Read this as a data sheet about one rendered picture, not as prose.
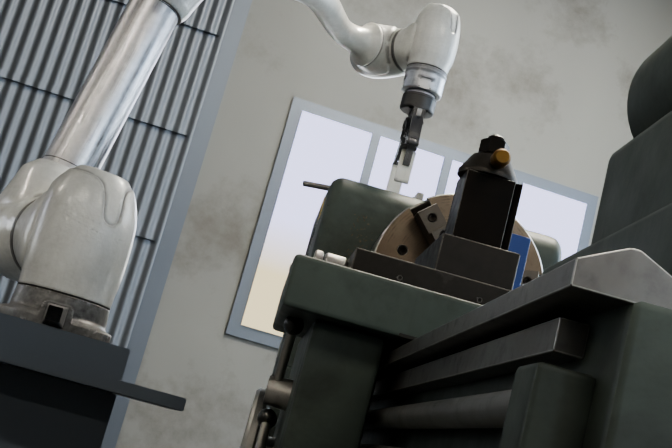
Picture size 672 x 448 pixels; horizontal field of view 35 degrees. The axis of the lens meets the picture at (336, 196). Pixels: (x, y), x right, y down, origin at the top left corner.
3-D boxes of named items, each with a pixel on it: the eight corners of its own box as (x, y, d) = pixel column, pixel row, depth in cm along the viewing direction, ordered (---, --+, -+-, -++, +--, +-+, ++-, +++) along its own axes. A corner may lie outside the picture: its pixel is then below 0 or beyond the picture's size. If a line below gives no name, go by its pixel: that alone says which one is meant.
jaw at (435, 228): (434, 272, 195) (404, 214, 197) (458, 260, 196) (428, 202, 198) (446, 263, 184) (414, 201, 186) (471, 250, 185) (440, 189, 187)
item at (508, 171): (451, 179, 146) (456, 158, 147) (508, 195, 146) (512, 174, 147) (463, 165, 138) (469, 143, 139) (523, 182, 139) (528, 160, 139)
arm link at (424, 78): (409, 59, 229) (403, 85, 227) (450, 71, 229) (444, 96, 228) (403, 73, 238) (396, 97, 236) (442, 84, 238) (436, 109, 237)
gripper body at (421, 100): (400, 97, 236) (390, 136, 234) (406, 85, 228) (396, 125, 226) (433, 106, 236) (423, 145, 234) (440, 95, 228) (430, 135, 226)
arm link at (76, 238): (41, 284, 164) (85, 151, 169) (-7, 279, 178) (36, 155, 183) (130, 314, 174) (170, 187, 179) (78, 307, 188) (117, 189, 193)
